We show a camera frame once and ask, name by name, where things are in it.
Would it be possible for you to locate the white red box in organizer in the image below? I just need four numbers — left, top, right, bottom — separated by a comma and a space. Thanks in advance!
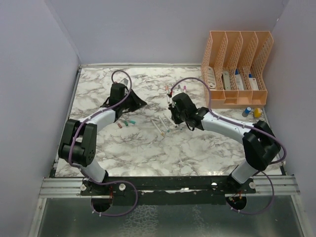
248, 74, 259, 90

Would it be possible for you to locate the purple cable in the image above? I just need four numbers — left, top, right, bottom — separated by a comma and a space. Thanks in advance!
68, 70, 138, 217
170, 77, 287, 215

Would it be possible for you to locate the yellow small bottle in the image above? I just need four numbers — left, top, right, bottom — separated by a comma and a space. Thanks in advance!
253, 108, 262, 118

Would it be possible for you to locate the aluminium frame rail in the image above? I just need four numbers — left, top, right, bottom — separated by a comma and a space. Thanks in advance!
39, 175, 301, 198

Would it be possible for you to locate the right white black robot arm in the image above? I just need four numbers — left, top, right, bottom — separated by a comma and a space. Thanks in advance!
168, 92, 281, 193

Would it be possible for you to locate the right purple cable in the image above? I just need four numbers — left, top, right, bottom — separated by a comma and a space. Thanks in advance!
170, 77, 287, 215

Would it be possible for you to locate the orange plastic file organizer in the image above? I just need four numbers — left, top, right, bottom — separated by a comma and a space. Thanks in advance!
201, 31, 274, 109

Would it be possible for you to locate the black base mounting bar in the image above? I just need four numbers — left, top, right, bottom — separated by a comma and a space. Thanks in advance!
80, 176, 255, 196

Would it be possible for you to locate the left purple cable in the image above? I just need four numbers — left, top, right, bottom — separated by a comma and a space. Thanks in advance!
68, 70, 138, 217

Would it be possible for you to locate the blue small bottle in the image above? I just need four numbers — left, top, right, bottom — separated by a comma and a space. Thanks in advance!
242, 107, 252, 118

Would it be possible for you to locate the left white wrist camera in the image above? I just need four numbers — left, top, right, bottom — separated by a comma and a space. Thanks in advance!
120, 78, 129, 86

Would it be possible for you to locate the white booklet in organizer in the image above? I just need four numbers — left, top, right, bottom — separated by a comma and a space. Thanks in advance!
206, 67, 217, 90

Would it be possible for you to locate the white blue box in organizer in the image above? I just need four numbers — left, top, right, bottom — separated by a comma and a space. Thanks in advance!
235, 69, 244, 90

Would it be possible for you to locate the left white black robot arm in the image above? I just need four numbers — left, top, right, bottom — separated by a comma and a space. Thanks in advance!
58, 83, 147, 195

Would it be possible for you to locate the brown cap marker pen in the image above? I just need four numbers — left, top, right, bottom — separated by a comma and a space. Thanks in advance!
151, 119, 164, 137

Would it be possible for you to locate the green cap marker pen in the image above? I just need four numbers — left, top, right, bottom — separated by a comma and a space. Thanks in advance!
158, 116, 170, 133

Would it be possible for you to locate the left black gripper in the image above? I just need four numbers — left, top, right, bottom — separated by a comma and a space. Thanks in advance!
120, 88, 147, 112

